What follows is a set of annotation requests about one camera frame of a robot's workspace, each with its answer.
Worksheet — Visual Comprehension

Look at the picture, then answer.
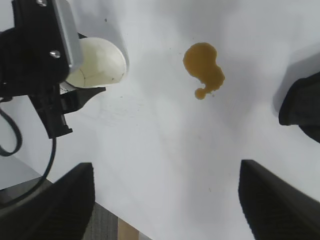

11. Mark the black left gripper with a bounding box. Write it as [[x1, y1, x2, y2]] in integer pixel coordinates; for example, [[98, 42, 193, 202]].
[[0, 0, 107, 140]]

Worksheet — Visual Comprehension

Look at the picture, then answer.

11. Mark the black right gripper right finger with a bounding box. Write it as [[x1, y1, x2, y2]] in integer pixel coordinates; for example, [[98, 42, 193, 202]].
[[237, 159, 320, 240]]

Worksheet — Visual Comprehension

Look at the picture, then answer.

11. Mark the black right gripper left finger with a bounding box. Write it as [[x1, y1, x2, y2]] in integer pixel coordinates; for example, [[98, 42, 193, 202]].
[[0, 162, 96, 240]]

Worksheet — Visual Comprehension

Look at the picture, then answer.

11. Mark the white paper coffee cup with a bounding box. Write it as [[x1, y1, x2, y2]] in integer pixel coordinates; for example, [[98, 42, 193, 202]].
[[65, 36, 129, 89]]

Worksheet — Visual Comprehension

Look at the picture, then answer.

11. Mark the black and purple cloth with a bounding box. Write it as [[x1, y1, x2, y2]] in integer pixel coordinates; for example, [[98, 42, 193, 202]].
[[278, 71, 320, 145]]

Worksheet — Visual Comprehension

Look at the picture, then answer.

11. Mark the brown coffee spill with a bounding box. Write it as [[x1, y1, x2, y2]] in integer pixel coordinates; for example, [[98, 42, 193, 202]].
[[182, 42, 226, 100]]

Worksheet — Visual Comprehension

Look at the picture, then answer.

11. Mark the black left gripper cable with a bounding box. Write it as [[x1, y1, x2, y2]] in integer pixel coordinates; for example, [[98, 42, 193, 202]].
[[0, 96, 57, 205]]

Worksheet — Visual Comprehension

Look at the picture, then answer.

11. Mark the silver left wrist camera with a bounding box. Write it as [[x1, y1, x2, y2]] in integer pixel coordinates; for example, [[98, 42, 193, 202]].
[[51, 0, 84, 70]]

